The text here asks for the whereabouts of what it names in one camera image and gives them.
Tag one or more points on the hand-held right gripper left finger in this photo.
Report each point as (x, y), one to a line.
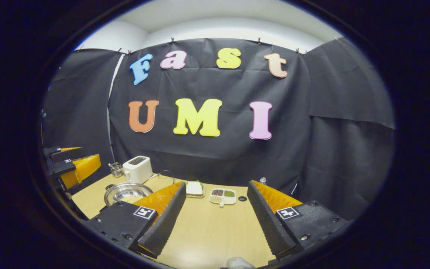
(164, 228)

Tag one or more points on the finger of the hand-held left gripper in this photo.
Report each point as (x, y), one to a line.
(52, 150)
(84, 166)

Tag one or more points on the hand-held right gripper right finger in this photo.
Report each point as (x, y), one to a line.
(269, 224)

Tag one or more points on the stainless steel pot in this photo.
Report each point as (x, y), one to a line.
(112, 196)

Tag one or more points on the pile of soybeans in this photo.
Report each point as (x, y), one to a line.
(133, 198)

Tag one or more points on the green label drink bottle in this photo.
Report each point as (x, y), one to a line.
(262, 181)

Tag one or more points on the pale green sandwich plate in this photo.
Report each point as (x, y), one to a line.
(196, 196)

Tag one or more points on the white divided bean tray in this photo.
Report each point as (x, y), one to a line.
(223, 197)

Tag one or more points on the white toaster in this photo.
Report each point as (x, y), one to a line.
(137, 170)

